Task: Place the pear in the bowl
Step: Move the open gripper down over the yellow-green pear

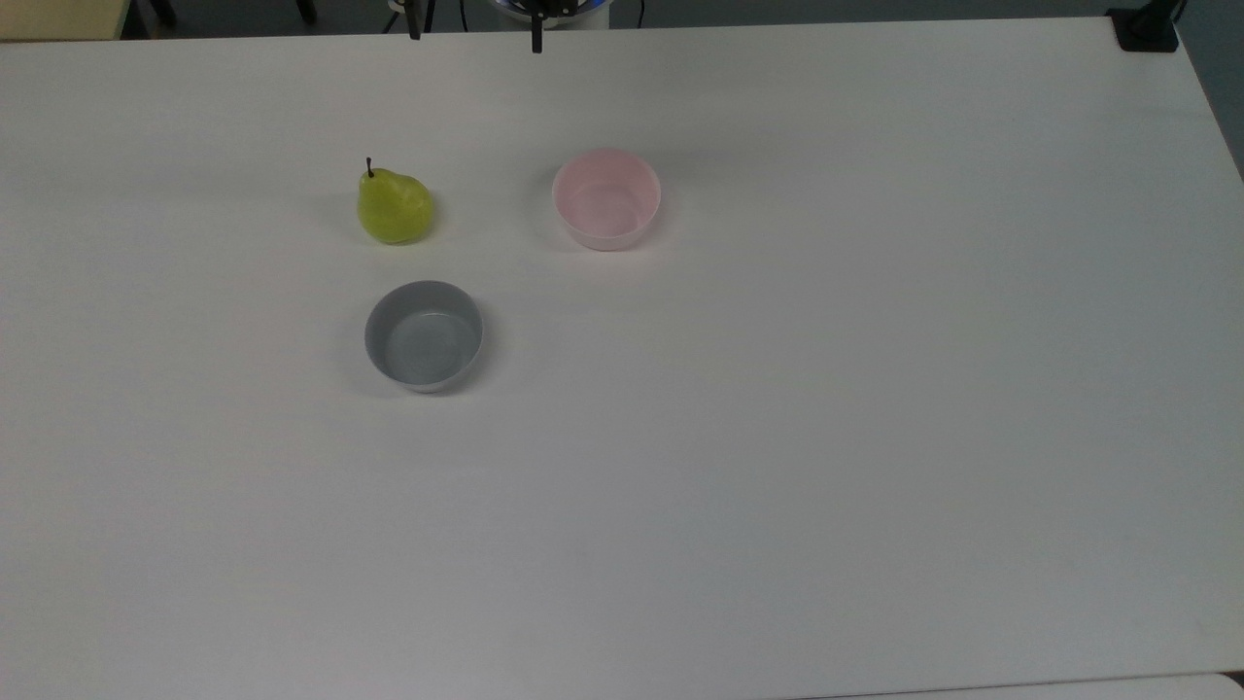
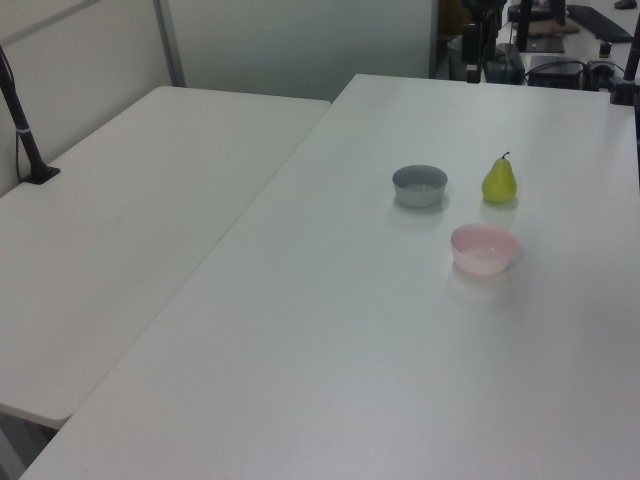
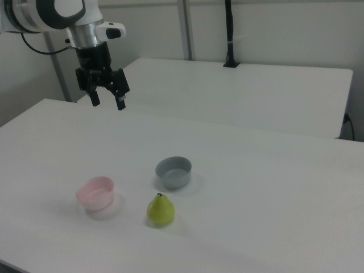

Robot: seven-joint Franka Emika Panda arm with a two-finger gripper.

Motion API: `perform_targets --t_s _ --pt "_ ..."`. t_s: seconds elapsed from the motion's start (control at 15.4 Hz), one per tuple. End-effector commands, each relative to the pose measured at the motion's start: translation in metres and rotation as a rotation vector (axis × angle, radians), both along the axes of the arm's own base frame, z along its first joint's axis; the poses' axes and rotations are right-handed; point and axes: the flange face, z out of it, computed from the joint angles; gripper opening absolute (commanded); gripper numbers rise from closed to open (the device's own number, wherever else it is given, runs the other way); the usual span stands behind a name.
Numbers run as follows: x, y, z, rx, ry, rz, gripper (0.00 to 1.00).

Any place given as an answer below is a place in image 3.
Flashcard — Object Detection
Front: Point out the grey bowl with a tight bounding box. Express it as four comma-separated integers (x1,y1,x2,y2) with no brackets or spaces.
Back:
155,156,193,191

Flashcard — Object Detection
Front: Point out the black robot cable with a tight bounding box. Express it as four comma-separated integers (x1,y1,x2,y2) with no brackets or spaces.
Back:
21,33,77,55

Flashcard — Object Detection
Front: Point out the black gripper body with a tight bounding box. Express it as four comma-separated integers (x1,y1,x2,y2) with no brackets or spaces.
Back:
75,42,118,86

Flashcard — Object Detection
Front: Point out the green pear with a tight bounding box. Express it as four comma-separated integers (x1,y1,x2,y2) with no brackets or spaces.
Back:
146,193,175,227

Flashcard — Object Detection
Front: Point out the grey metal frame post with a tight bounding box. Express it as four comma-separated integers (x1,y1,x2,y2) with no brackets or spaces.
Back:
42,31,72,102
176,0,197,61

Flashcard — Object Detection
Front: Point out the white side table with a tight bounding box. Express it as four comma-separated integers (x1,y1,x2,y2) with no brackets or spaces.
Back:
76,57,354,140

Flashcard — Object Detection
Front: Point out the black camera pole with base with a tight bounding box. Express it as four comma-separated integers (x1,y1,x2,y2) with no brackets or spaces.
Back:
223,0,241,68

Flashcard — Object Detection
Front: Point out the black wall power cable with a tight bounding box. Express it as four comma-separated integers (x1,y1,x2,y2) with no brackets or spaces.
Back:
343,112,356,141

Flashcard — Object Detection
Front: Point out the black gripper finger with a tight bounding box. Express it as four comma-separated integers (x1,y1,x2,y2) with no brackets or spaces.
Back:
106,68,131,111
75,67,101,107

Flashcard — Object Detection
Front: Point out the pink bowl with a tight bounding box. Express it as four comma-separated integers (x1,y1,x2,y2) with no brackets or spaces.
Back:
75,176,116,211

